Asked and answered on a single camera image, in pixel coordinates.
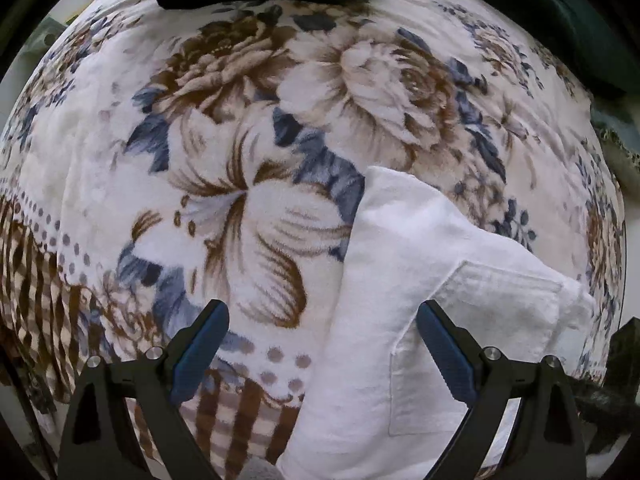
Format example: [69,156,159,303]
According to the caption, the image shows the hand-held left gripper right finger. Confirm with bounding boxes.
[416,300,587,480]

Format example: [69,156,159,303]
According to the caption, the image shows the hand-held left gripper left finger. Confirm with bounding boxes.
[57,299,231,480]

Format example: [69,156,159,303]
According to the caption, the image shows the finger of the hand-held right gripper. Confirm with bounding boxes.
[572,316,640,457]

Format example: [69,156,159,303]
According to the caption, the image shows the white pants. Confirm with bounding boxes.
[276,165,598,480]

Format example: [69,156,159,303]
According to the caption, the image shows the floral printed blanket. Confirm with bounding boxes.
[0,0,628,480]

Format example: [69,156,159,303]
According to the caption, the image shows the blue-grey pillow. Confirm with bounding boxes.
[590,94,640,177]

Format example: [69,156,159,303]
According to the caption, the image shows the dark green quilt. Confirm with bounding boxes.
[425,0,640,98]

